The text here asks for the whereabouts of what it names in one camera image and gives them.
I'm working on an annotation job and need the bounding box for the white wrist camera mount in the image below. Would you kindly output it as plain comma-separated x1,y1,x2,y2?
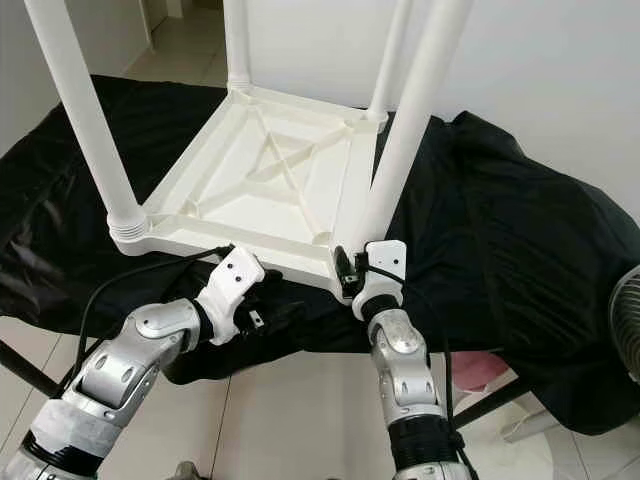
351,240,409,322
194,245,267,347

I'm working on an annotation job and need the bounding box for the pink round stool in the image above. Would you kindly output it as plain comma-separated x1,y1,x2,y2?
450,350,508,392

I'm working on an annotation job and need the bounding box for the white plastic table top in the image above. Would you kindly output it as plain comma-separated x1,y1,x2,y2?
110,85,392,302

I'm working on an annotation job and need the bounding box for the black metal table leg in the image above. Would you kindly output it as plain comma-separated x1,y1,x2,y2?
450,373,528,433
0,340,62,402

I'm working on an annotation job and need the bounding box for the white plastic table leg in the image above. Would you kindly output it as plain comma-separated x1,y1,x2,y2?
367,0,415,122
345,0,475,258
222,0,255,94
22,0,152,243

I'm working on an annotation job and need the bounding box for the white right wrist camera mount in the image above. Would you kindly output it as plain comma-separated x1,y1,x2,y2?
351,240,409,322

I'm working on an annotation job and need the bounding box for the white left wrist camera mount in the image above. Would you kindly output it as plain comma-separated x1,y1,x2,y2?
194,245,267,347

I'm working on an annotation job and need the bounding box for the black table cloth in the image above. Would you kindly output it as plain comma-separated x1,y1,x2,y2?
0,75,640,437

